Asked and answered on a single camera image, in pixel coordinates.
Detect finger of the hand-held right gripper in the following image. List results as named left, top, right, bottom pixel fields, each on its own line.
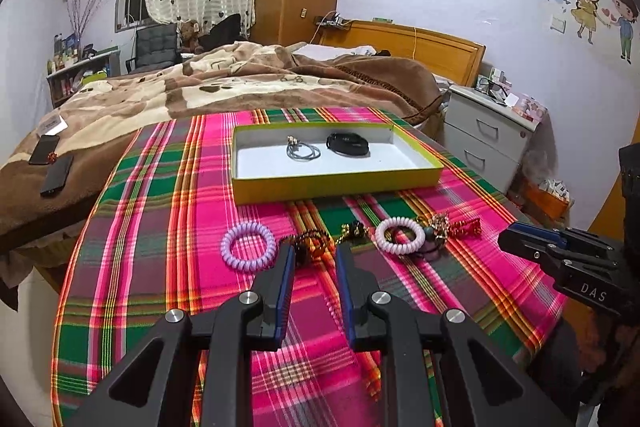
left=498, top=232, right=624, bottom=311
left=509, top=222, right=621, bottom=261

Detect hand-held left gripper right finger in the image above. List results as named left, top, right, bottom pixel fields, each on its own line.
left=334, top=244, right=571, bottom=427

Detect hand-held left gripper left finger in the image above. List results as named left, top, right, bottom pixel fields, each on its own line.
left=65, top=244, right=297, bottom=427

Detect brown beaded bracelet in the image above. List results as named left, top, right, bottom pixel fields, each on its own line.
left=276, top=222, right=372, bottom=269

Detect white coil hair tie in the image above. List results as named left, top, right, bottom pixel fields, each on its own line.
left=375, top=217, right=425, bottom=256

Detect red tassel charm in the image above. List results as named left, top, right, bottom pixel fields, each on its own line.
left=450, top=216, right=482, bottom=239

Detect purple spiral hair tie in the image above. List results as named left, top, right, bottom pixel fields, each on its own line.
left=220, top=222, right=277, bottom=271

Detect black beaded hair tie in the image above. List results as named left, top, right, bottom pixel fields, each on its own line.
left=387, top=227, right=447, bottom=261

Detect yellow-green cardboard box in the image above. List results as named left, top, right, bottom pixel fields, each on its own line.
left=231, top=121, right=445, bottom=206

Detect orange wooden door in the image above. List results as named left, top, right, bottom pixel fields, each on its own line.
left=587, top=187, right=626, bottom=238

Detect orange storage box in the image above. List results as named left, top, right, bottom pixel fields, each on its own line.
left=522, top=179, right=572, bottom=222

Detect white nightstand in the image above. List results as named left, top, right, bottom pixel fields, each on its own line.
left=442, top=84, right=542, bottom=195

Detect pink gift box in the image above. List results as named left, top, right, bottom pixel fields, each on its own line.
left=512, top=93, right=547, bottom=124

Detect black wristband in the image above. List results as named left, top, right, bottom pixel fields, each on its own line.
left=325, top=132, right=372, bottom=158

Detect small cosmetic boxes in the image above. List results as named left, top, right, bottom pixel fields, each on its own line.
left=477, top=67, right=510, bottom=100

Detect pink green plaid tablecloth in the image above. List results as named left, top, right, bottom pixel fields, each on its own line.
left=50, top=107, right=568, bottom=427

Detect wooden bed headboard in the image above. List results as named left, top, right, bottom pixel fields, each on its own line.
left=318, top=19, right=487, bottom=88

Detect brown patterned blanket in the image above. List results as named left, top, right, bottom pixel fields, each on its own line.
left=0, top=42, right=443, bottom=253

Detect white pillow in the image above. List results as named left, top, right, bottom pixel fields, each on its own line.
left=295, top=44, right=376, bottom=60

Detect black smartphone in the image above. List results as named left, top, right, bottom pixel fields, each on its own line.
left=40, top=153, right=74, bottom=198

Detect black pillow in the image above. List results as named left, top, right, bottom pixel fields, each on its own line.
left=199, top=13, right=242, bottom=50

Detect brown teddy bear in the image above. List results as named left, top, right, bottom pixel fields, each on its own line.
left=178, top=20, right=205, bottom=55

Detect black chair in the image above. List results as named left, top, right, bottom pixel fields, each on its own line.
left=126, top=24, right=183, bottom=72

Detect dark smartphone with red charm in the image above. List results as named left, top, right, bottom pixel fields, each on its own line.
left=28, top=134, right=61, bottom=166

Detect white card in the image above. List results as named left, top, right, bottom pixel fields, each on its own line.
left=39, top=114, right=69, bottom=138

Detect white shelf with bottles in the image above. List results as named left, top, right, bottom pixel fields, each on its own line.
left=46, top=46, right=121, bottom=108

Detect window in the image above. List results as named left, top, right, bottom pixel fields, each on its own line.
left=115, top=0, right=151, bottom=32

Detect dried purple branches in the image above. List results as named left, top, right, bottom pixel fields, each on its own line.
left=67, top=0, right=111, bottom=48

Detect grey hair ties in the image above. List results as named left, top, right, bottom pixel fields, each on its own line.
left=286, top=135, right=322, bottom=160

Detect cartoon couple wall sticker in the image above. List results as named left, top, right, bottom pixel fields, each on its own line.
left=567, top=0, right=640, bottom=65

